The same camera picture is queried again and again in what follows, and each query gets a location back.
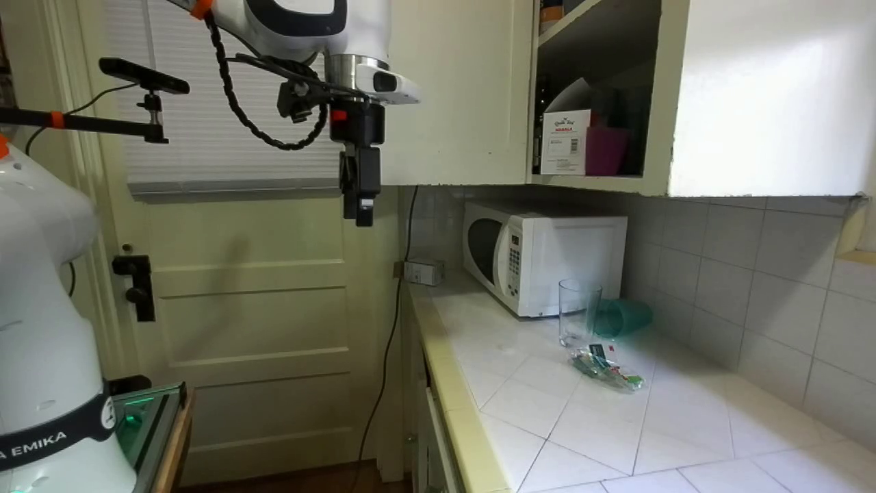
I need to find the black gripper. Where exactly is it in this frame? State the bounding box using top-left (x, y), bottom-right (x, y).
top-left (331, 102), bottom-right (383, 228)

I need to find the magenta plastic cup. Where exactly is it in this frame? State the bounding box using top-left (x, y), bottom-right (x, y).
top-left (587, 125), bottom-right (630, 174)

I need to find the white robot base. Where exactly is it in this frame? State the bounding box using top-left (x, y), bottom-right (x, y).
top-left (0, 143), bottom-right (138, 493)

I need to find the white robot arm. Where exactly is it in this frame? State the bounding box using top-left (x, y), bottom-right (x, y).
top-left (170, 0), bottom-right (421, 228)

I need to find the cream panel door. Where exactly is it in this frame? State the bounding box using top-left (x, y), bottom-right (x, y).
top-left (78, 0), bottom-right (409, 488)

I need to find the white window blind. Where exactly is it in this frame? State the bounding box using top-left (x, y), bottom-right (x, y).
top-left (103, 0), bottom-right (341, 198)

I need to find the white microwave oven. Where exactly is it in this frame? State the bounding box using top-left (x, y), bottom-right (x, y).
top-left (464, 203), bottom-right (627, 317)

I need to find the white cardboard box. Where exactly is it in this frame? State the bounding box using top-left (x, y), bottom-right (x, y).
top-left (543, 108), bottom-right (593, 174)

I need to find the black door latch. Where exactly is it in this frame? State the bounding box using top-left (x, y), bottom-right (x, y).
top-left (112, 255), bottom-right (156, 323)

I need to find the clear drinking glass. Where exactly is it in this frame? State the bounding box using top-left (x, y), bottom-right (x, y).
top-left (558, 280), bottom-right (602, 347)

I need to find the green plastic cup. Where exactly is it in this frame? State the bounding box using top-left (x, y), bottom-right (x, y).
top-left (587, 299), bottom-right (654, 336)

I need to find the green snack packet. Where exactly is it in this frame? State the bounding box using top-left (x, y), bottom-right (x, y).
top-left (573, 343), bottom-right (645, 391)

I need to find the wall power outlet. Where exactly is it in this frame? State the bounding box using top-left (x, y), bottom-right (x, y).
top-left (398, 259), bottom-right (443, 287)

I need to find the black coiled cable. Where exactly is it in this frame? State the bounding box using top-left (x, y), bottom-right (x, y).
top-left (201, 7), bottom-right (335, 152)

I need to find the black power cord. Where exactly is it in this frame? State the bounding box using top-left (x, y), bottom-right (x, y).
top-left (350, 185), bottom-right (421, 474)

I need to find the black camera on stand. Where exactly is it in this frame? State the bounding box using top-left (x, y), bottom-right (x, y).
top-left (0, 56), bottom-right (189, 143)

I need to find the cream wall cabinet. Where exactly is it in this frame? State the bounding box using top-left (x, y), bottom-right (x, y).
top-left (383, 0), bottom-right (876, 198)

